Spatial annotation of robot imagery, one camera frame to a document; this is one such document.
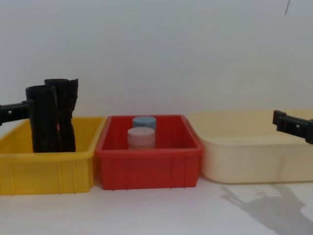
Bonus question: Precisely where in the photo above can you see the blue lidded round jar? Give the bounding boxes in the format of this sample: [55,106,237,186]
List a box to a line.
[132,116,157,148]

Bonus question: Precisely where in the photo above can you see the cream plastic bin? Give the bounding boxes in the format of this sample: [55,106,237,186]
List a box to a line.
[189,109,313,185]

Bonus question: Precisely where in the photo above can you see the yellow plastic bin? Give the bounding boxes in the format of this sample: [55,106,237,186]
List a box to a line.
[0,116,107,196]

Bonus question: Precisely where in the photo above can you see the pink lidded round jar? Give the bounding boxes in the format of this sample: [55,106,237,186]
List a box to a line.
[127,127,156,151]

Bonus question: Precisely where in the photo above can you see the red plastic bin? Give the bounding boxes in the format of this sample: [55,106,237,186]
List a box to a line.
[94,114,205,191]

